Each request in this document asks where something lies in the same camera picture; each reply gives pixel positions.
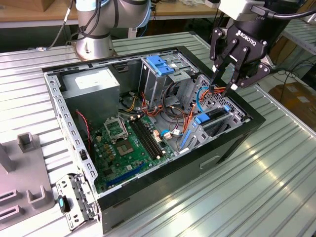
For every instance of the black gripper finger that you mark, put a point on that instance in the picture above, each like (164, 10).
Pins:
(217, 44)
(240, 66)

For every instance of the hard disk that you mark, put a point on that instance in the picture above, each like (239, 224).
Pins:
(201, 119)

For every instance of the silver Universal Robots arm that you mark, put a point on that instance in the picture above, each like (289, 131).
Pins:
(93, 37)

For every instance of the metal disk bay cage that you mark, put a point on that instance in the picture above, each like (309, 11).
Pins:
(197, 136)

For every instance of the metal slat side table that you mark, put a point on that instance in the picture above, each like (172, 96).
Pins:
(303, 39)

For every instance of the wooden desk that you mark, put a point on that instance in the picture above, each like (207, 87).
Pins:
(177, 10)

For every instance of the brown cardboard floor box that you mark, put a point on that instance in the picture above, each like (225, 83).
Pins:
(296, 103)

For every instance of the metal optical drive cage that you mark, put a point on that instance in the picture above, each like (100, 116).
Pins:
(154, 86)

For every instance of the black RAM slot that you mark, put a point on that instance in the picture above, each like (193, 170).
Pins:
(146, 138)
(142, 139)
(152, 135)
(149, 137)

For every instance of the grey Dell power supply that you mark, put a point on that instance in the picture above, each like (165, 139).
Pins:
(98, 98)

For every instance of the black open PC case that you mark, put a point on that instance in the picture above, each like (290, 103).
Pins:
(172, 187)

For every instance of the CPU socket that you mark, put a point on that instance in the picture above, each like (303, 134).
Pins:
(124, 148)

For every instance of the green motherboard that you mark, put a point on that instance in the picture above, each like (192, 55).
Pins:
(133, 161)

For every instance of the blue expansion slot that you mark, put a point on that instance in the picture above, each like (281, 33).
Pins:
(126, 174)

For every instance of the black latch with blue label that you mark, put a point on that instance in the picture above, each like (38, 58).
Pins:
(63, 204)

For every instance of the grey parts rack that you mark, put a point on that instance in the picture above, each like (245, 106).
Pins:
(27, 168)

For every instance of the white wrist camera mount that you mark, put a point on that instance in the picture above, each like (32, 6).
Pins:
(237, 10)

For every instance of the blue plastic drive bracket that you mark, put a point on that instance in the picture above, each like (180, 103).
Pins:
(158, 64)

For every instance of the metal expansion card bracket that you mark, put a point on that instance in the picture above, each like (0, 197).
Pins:
(76, 197)

